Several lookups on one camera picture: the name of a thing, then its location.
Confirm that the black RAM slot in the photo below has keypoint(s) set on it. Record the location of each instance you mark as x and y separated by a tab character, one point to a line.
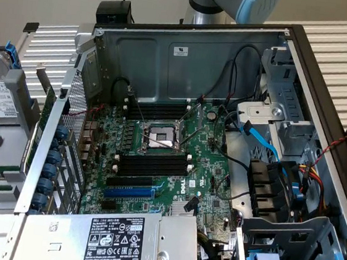
153	172
157	118
155	157
154	167
154	162
159	104
158	109
158	113

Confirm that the CPU socket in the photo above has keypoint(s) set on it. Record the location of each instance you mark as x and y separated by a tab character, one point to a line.
162	135

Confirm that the thin metal locking lever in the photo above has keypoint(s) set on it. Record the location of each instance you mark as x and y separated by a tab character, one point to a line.
137	107
163	142

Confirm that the silver coin battery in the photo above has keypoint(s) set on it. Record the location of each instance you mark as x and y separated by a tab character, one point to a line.
213	115

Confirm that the green Dell motherboard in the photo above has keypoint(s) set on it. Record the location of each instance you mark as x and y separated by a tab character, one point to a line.
167	185

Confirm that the long black expansion slot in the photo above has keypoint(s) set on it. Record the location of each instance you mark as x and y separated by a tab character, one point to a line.
129	181

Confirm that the blue expansion slot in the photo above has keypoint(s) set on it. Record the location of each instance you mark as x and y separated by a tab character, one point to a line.
128	192

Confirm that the open black grey PC case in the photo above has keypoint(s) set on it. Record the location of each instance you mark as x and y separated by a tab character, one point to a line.
137	61

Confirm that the silver finned heatsink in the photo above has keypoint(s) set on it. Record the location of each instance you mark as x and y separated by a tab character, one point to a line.
180	211

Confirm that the short black expansion slot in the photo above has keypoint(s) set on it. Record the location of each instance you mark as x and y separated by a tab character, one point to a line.
108	204

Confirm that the grey metal drive cage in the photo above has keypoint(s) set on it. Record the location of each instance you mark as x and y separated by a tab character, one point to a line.
271	110

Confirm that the blue card retention clip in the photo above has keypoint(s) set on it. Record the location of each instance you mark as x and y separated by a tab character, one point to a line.
62	132
34	212
55	144
50	171
40	201
54	157
45	186

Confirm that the green graphics card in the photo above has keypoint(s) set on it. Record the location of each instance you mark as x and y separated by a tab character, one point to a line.
40	125

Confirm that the black box device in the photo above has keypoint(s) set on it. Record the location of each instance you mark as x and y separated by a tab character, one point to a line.
114	10

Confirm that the grey power supply unit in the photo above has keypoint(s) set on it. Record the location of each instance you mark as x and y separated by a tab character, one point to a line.
56	242

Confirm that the black table end cap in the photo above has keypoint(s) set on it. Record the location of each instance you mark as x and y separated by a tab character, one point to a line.
31	27

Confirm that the grey metal disk bay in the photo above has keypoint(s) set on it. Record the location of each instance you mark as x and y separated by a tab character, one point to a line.
314	241

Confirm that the blue disk carrier bracket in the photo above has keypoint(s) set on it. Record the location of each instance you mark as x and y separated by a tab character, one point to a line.
12	55

